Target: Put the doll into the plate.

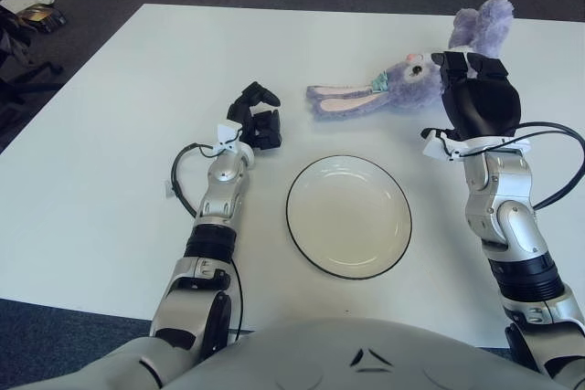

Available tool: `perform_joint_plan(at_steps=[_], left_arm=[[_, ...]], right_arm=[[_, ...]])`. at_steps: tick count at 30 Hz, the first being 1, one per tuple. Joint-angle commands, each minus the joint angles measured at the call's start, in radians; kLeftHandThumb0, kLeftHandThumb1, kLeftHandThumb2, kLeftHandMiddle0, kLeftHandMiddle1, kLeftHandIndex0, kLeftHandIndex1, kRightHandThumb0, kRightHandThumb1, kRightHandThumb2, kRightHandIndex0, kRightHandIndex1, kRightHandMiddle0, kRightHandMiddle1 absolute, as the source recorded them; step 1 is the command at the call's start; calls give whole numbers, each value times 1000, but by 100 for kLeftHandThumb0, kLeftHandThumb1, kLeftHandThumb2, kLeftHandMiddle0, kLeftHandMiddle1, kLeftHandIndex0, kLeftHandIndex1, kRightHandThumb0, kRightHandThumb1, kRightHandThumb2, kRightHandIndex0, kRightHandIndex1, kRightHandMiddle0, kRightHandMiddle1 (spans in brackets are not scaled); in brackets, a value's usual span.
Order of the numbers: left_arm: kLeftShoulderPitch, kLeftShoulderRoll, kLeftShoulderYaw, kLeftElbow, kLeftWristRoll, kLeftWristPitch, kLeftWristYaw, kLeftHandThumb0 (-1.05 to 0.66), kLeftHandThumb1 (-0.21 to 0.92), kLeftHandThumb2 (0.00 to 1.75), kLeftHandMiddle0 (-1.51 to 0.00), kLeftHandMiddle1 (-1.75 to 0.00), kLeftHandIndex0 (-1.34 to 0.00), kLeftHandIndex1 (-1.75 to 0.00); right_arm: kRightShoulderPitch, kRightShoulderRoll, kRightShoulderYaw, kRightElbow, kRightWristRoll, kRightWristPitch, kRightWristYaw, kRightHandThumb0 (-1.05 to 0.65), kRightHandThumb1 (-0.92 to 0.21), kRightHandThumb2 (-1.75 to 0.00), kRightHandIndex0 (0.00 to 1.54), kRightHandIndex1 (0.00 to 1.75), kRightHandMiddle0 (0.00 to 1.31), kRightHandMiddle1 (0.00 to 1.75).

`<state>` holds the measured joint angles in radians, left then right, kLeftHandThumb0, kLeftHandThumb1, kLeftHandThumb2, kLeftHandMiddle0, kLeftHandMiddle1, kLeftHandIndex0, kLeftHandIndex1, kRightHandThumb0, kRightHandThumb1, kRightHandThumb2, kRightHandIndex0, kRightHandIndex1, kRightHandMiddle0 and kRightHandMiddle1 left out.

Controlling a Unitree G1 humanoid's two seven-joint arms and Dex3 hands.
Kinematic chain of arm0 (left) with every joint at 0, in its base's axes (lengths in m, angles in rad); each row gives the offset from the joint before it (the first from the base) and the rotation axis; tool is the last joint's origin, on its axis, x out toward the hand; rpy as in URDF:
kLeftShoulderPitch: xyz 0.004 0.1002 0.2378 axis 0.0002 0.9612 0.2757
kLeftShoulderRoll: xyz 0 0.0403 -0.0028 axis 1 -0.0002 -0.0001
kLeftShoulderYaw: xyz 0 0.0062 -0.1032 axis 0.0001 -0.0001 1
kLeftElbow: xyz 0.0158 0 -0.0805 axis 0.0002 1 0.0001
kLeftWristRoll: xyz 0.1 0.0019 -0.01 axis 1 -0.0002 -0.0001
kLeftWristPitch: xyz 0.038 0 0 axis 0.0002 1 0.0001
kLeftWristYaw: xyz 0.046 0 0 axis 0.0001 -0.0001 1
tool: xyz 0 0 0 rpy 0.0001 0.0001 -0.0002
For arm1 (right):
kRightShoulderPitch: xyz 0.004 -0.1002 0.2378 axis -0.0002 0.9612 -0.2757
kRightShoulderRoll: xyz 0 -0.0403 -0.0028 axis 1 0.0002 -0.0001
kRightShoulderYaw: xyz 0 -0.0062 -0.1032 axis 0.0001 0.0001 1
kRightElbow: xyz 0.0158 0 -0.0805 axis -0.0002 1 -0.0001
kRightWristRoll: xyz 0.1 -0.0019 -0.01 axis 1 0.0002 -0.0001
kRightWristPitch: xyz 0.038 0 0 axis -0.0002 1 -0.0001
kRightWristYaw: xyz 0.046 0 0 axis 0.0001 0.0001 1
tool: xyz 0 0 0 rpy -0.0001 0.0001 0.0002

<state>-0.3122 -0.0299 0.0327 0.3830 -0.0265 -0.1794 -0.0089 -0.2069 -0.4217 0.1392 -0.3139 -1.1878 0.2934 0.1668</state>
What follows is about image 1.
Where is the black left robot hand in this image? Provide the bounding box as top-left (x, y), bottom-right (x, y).
top-left (227, 81), bottom-right (283, 152)

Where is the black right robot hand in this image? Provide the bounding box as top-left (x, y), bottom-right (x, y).
top-left (431, 49), bottom-right (523, 141)

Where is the purple plush rabbit doll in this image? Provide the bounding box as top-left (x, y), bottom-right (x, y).
top-left (305, 0), bottom-right (516, 122)

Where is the white plate with black rim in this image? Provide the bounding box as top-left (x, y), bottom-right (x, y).
top-left (285, 154), bottom-right (413, 280)

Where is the grey robot torso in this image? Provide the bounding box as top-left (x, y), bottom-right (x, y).
top-left (77, 316), bottom-right (572, 390)

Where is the dark printed box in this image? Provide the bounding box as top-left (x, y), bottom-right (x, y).
top-left (17, 4), bottom-right (68, 34)

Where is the black office chair base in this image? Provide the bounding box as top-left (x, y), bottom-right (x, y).
top-left (0, 19), bottom-right (65, 112)

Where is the white paper sheet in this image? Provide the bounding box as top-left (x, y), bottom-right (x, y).
top-left (0, 0), bottom-right (56, 15)

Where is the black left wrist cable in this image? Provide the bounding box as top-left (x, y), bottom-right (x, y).
top-left (171, 142), bottom-right (216, 217)

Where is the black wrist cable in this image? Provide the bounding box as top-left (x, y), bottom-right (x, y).
top-left (171, 142), bottom-right (216, 217)
top-left (502, 121), bottom-right (585, 211)

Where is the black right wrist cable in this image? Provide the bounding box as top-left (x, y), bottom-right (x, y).
top-left (502, 121), bottom-right (585, 211)

